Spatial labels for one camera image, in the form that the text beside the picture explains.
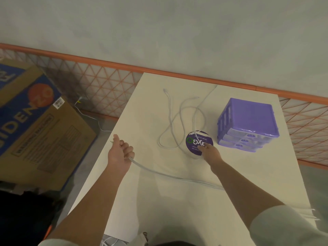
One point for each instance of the person's left thumb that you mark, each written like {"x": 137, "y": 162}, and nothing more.
{"x": 116, "y": 138}

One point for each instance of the person's left hand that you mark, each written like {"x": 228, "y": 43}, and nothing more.
{"x": 117, "y": 157}

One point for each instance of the person's right fingers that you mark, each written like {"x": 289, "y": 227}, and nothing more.
{"x": 205, "y": 149}

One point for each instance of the cardboard box with blue print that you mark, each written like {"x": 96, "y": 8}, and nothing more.
{"x": 51, "y": 140}

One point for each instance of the black bag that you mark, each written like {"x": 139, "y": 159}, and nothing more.
{"x": 23, "y": 217}

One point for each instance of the person's right hand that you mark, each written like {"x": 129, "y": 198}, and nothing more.
{"x": 212, "y": 156}

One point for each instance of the person's left forearm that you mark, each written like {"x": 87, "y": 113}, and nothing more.
{"x": 92, "y": 204}

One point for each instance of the person's right forearm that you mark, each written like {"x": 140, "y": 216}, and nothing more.
{"x": 246, "y": 199}

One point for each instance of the orange mesh fence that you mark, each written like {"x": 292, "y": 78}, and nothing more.
{"x": 102, "y": 81}

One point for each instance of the purple drawer organizer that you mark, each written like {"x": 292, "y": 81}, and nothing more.
{"x": 247, "y": 121}

